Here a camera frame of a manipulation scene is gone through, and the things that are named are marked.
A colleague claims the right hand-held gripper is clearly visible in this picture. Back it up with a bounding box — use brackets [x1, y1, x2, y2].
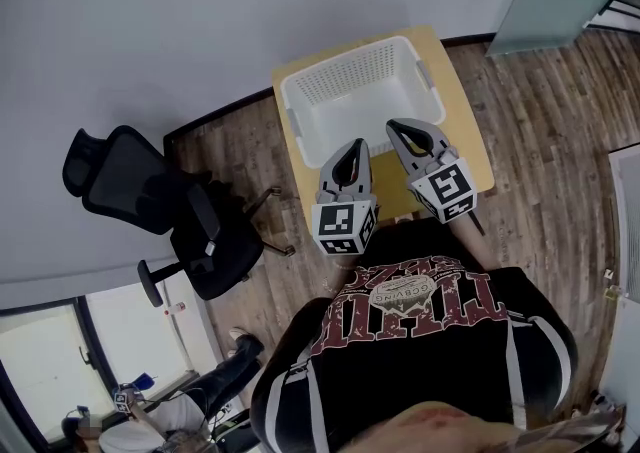
[384, 116, 480, 226]

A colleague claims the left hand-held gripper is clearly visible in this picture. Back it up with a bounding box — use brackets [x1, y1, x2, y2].
[310, 137, 380, 258]

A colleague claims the white plastic basket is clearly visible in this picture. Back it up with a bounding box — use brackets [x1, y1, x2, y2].
[279, 35, 448, 170]

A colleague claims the person's left forearm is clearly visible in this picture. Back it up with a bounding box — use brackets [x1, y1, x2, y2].
[321, 254, 362, 298]

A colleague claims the person's right forearm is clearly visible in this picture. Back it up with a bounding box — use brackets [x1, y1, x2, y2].
[448, 217, 502, 273]

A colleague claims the light wooden table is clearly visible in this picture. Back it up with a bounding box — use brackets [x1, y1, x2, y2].
[270, 24, 497, 228]

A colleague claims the black mesh office chair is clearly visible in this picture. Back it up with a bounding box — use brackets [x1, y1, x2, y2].
[61, 124, 297, 309]

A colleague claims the person's black printed shirt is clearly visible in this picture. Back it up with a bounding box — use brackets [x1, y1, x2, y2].
[249, 217, 580, 453]

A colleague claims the small brass door fitting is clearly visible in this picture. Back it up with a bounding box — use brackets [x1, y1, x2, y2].
[601, 267, 622, 301]

